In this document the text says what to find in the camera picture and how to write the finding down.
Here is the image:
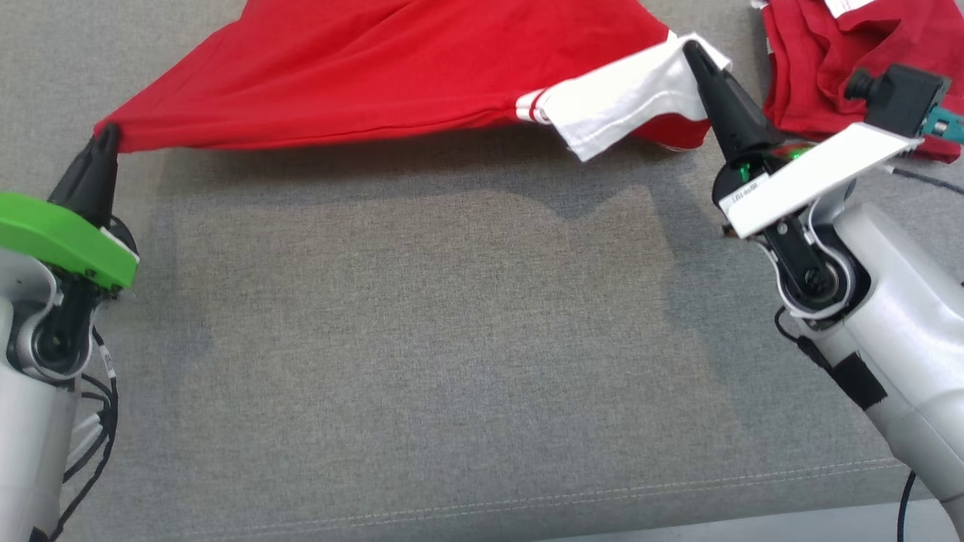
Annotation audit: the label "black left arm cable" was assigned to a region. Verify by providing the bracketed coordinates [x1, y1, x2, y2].
[30, 324, 121, 542]

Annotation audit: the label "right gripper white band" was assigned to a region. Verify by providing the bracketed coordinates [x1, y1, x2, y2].
[684, 41, 924, 241]

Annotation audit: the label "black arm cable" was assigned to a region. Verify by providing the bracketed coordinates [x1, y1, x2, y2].
[895, 468, 918, 542]
[30, 324, 121, 542]

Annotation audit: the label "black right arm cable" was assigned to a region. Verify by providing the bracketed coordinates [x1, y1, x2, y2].
[895, 468, 918, 542]

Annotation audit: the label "right camera cable teal plug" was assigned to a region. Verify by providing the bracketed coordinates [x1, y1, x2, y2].
[889, 105, 964, 198]

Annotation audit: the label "red T-shirt white sleeves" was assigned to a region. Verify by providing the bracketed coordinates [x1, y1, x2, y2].
[94, 0, 733, 163]

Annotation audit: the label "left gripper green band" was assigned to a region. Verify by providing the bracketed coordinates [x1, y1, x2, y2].
[0, 123, 141, 291]

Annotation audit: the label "grey fabric sofa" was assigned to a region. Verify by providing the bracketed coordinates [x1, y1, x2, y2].
[0, 0, 964, 542]

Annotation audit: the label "red white garment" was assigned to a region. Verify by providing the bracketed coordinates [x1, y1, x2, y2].
[752, 0, 964, 164]

